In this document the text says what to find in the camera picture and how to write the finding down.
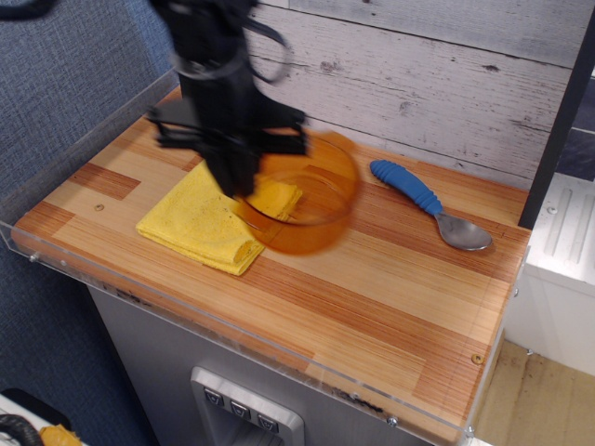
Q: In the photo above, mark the blue handled metal spoon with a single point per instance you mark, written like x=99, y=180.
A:
x=455, y=231

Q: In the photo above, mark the clear acrylic table guard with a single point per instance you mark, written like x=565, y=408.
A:
x=400, y=323

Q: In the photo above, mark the white ribbed appliance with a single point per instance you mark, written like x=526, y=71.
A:
x=551, y=312

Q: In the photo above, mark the grey cabinet with buttons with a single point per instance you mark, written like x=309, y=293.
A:
x=196, y=389

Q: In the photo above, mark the dark grey right post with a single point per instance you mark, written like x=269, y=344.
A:
x=571, y=100

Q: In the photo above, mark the orange transparent plastic pot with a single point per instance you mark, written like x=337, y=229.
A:
x=302, y=204

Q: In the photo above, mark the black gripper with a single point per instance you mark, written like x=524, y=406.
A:
x=219, y=109

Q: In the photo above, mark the yellow black object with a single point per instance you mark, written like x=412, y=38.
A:
x=58, y=436

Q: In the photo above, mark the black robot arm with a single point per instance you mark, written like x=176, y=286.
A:
x=210, y=36

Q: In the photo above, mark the yellow folded cloth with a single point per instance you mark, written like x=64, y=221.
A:
x=198, y=221

